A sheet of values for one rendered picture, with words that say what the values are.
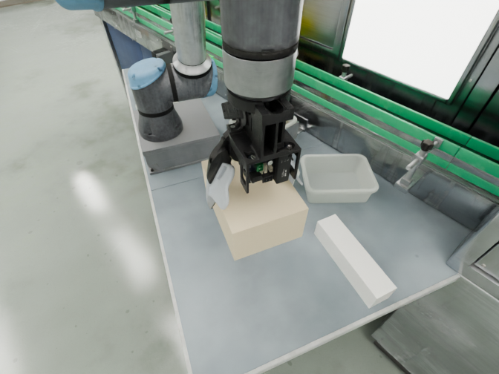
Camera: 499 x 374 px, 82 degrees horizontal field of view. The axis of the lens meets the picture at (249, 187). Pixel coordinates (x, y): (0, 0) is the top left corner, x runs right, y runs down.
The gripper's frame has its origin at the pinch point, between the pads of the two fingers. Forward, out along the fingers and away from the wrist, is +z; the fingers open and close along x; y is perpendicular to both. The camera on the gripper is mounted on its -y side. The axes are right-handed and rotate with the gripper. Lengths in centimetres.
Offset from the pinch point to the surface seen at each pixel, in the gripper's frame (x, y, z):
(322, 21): 59, -71, 2
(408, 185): 51, -5, 24
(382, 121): 56, -27, 18
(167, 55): 6, -130, 30
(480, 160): 65, 0, 15
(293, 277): 11.3, 2.8, 36.0
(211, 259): -7.1, -10.5, 36.1
